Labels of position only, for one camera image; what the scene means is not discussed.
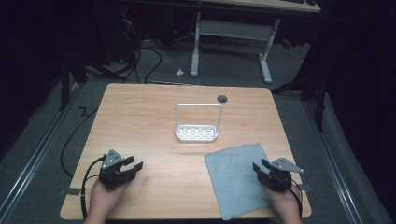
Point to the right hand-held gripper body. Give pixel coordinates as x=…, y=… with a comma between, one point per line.
x=277, y=179

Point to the metal floor rail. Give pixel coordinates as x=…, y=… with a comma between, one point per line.
x=333, y=161
x=37, y=152

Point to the white rack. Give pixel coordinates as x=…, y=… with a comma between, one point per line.
x=196, y=133

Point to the black computer tower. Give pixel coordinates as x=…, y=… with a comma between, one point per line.
x=130, y=28

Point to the person's right hand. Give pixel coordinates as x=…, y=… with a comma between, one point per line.
x=286, y=202

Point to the grey cloth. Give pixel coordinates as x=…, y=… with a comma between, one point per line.
x=236, y=180

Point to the crumpled white paper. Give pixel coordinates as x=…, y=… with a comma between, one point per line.
x=180, y=72

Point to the black stand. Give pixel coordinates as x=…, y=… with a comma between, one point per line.
x=311, y=93
x=67, y=81

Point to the person's left hand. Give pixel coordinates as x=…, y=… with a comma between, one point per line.
x=102, y=199

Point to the white desk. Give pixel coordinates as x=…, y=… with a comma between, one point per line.
x=236, y=29

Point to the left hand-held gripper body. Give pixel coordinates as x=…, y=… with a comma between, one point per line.
x=112, y=177

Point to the grey tape piece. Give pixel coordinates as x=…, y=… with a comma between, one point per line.
x=305, y=187
x=73, y=191

